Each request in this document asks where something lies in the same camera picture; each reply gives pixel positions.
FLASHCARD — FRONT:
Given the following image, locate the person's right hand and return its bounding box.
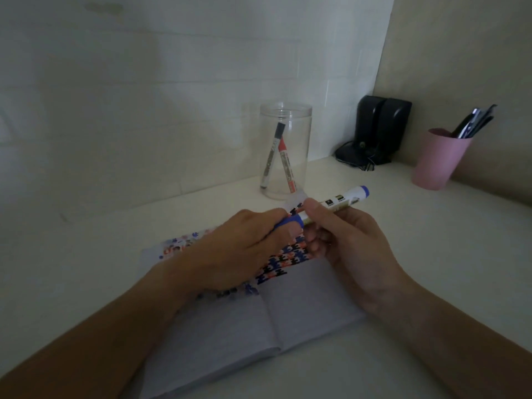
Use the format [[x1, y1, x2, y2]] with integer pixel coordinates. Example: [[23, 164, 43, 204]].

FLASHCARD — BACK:
[[300, 198, 413, 317]]

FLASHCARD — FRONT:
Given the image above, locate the person's left hand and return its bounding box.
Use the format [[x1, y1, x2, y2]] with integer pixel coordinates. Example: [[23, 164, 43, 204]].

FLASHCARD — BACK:
[[181, 208, 306, 301]]

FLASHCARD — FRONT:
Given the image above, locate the blue marker cap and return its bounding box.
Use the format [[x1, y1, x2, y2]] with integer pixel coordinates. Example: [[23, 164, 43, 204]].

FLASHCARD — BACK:
[[272, 212, 306, 238]]

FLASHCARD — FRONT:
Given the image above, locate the blue whiteboard marker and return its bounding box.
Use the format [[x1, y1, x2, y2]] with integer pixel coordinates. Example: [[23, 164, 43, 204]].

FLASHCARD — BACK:
[[300, 185, 370, 226]]

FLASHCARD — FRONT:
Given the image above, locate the person's left forearm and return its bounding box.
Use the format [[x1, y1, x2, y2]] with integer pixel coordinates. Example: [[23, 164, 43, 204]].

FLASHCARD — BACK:
[[0, 262, 196, 399]]

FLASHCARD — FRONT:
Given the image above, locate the person's right forearm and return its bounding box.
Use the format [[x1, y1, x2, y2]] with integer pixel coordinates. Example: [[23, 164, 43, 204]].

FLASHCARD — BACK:
[[372, 276, 532, 399]]

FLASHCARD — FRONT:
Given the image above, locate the open patterned notebook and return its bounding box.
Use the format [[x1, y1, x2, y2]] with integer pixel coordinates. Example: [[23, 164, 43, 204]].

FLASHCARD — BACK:
[[137, 194, 367, 399]]

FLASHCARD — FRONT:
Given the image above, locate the clear plastic jar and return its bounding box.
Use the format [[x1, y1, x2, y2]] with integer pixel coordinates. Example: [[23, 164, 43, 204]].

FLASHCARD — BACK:
[[259, 102, 313, 201]]

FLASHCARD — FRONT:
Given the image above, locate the red whiteboard marker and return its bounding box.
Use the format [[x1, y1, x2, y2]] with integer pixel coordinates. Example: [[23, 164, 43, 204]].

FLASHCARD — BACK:
[[278, 137, 296, 194]]

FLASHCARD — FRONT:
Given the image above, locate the black whiteboard marker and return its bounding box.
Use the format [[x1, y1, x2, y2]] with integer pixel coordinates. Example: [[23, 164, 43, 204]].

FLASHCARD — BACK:
[[260, 122, 286, 191]]

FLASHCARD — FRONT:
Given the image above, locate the black speaker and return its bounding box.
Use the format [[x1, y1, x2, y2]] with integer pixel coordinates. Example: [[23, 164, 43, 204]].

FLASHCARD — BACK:
[[355, 95, 386, 156], [375, 97, 412, 163]]

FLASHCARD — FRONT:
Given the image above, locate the pink plastic cup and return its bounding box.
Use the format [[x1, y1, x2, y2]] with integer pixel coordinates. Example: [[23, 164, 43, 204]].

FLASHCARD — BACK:
[[411, 128, 474, 191]]

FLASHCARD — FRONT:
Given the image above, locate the black pen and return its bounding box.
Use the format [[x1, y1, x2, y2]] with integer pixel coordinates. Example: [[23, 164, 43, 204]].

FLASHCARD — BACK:
[[465, 104, 498, 139], [451, 113, 476, 139]]

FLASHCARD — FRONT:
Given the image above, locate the blue-grey pen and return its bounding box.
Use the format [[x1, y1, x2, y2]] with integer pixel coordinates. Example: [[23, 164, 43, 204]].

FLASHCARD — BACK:
[[459, 108, 483, 139]]

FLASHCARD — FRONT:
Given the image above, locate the black speaker cable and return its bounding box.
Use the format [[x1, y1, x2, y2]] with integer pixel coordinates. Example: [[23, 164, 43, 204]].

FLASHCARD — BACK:
[[334, 139, 393, 168]]

